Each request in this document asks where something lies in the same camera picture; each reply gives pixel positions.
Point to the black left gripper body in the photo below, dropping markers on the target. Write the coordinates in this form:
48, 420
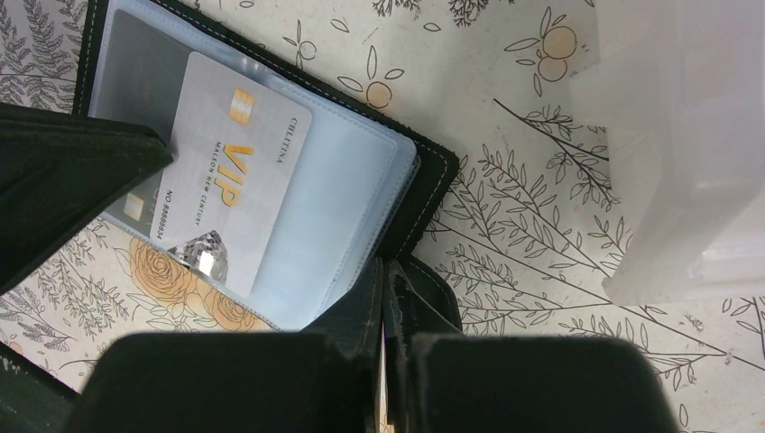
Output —
31, 399

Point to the white plastic card box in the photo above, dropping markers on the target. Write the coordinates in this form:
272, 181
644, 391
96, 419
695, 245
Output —
679, 89

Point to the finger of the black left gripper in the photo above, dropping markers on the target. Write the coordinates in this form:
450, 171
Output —
60, 171

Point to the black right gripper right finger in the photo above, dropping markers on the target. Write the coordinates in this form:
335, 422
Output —
440, 380

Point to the black leather card holder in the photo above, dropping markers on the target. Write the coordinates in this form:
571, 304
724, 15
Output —
364, 186

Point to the white VIP card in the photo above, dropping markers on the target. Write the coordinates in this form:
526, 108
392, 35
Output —
238, 144

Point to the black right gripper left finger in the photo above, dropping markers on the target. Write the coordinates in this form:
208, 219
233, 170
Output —
320, 379

